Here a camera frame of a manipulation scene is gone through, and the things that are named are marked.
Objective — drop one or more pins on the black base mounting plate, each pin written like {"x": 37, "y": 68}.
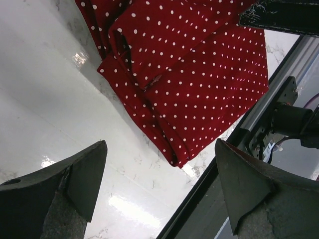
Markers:
{"x": 203, "y": 212}

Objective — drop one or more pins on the red polka dot cloth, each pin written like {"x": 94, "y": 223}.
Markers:
{"x": 185, "y": 70}

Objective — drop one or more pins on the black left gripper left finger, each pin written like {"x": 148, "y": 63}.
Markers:
{"x": 55, "y": 202}

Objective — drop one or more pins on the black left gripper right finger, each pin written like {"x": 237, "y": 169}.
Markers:
{"x": 263, "y": 201}

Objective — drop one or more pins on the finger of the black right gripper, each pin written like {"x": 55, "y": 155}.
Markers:
{"x": 299, "y": 17}

